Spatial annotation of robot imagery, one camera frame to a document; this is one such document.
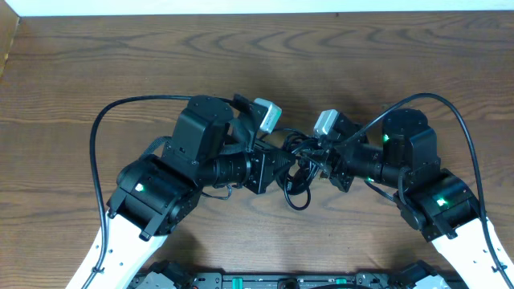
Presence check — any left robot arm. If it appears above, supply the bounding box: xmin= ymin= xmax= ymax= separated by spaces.
xmin=68 ymin=95 xmax=295 ymax=288

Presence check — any black cable bundle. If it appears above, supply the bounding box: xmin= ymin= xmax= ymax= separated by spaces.
xmin=260 ymin=128 xmax=334 ymax=212

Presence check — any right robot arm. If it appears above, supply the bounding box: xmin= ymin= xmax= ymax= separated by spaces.
xmin=314 ymin=109 xmax=513 ymax=288

